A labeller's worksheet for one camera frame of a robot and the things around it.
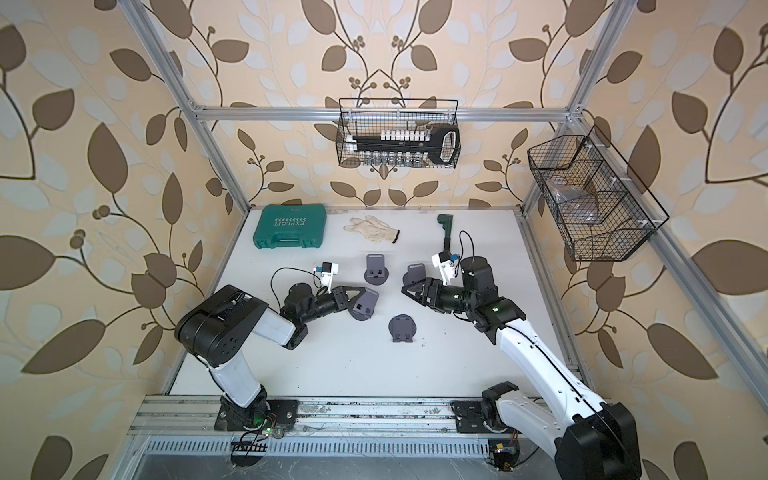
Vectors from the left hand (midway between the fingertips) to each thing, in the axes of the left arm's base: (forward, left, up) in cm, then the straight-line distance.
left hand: (361, 288), depth 85 cm
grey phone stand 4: (-7, -12, -11) cm, 18 cm away
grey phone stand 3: (-4, 0, -4) cm, 6 cm away
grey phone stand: (+9, -4, -7) cm, 12 cm away
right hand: (-6, -13, +8) cm, 17 cm away
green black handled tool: (+35, -30, -10) cm, 47 cm away
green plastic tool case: (+31, +26, -7) cm, 41 cm away
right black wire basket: (+6, -66, +22) cm, 70 cm away
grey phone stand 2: (+9, -16, -5) cm, 20 cm away
